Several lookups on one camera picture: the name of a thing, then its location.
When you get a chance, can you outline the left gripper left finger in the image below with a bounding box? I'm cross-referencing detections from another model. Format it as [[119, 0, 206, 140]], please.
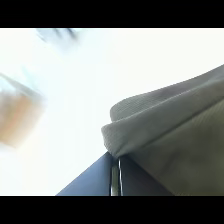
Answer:
[[55, 151, 114, 197]]

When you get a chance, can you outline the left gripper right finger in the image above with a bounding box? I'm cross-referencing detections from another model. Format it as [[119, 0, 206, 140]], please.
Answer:
[[119, 154, 175, 197]]

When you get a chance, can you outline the olive green garment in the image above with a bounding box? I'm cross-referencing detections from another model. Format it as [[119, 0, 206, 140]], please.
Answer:
[[100, 63, 224, 197]]

